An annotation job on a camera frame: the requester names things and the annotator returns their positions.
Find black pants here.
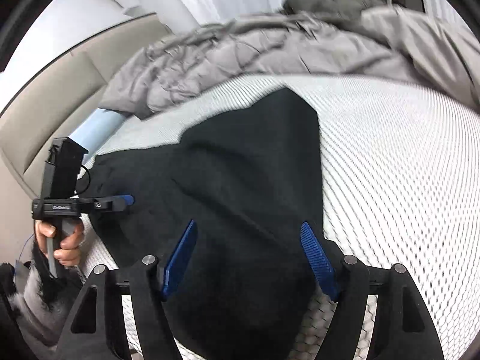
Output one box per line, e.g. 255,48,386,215
80,88,323,359

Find person's left hand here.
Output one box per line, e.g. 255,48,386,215
34,219,84,267

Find beige padded headboard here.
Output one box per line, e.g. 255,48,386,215
0,11,173,203

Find grey furry sleeve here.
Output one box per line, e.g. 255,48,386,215
1,246,83,359

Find light blue pillow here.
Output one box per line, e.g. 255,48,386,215
68,108,127,158

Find grey crumpled duvet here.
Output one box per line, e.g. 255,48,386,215
99,6,479,119

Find white honeycomb mesh mattress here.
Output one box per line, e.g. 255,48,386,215
87,76,479,359

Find dark grey pillow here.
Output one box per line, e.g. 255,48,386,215
282,0,386,21

